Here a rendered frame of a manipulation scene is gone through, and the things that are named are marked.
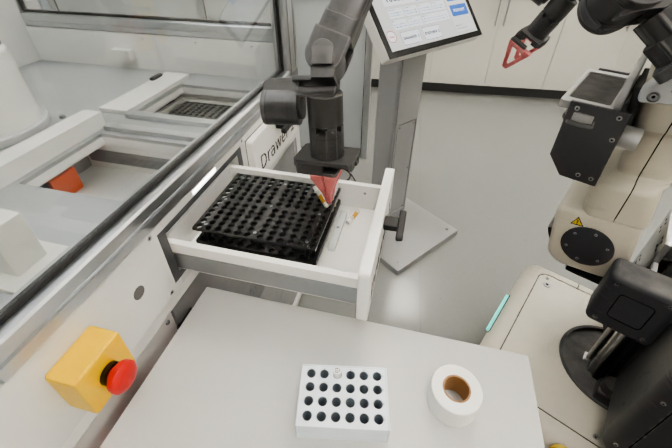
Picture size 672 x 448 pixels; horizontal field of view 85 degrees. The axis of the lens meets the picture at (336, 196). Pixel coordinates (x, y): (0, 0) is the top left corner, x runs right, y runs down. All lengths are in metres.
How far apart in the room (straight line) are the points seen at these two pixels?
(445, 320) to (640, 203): 0.95
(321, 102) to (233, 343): 0.42
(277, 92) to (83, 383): 0.45
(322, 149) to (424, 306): 1.20
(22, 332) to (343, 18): 0.55
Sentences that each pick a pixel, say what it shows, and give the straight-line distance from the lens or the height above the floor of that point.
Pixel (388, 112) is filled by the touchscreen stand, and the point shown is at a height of 0.67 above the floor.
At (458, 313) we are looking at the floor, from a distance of 1.70.
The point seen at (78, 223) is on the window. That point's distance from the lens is 0.55.
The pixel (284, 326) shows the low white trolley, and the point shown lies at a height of 0.76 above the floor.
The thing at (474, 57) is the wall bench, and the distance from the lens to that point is 3.69.
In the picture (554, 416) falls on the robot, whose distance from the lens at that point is 1.26.
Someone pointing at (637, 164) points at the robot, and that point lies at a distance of 0.96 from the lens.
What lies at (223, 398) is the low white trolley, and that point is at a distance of 0.64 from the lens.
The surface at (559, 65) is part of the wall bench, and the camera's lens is 3.88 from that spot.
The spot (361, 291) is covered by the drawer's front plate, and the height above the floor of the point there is 0.89.
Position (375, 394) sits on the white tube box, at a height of 0.80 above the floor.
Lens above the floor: 1.32
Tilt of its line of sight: 37 degrees down
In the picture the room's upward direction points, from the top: straight up
